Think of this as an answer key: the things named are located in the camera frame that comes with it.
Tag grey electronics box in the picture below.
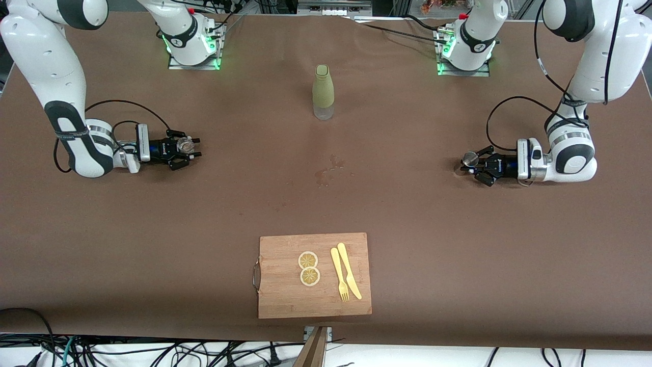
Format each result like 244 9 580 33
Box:
298 0 372 17

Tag yellow plastic knife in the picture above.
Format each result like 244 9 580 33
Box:
337 243 363 300

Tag wooden post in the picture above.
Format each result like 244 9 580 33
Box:
293 326 329 367

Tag teal floor cable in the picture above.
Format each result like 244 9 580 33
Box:
60 336 77 367

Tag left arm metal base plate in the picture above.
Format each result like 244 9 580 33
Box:
436 28 492 77

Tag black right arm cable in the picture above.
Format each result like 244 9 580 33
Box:
53 99 171 174

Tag steel hourglass jigger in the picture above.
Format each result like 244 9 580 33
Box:
455 151 480 178

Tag yellow plastic fork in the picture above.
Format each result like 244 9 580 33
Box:
331 247 350 302

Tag black looped floor cable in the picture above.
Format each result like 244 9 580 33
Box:
0 307 58 367

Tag wooden cutting board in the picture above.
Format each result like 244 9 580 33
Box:
252 232 372 320

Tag green sleeved glass bottle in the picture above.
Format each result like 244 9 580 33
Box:
312 65 336 121

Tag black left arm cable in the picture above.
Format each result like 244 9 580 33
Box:
486 0 624 153

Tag scattered clear granules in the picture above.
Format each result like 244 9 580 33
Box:
315 154 356 188

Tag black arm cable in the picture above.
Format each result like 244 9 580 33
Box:
53 99 171 174
486 0 624 153

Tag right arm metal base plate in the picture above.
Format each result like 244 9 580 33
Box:
168 23 225 71

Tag brown table cover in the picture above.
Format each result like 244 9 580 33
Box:
0 9 652 352

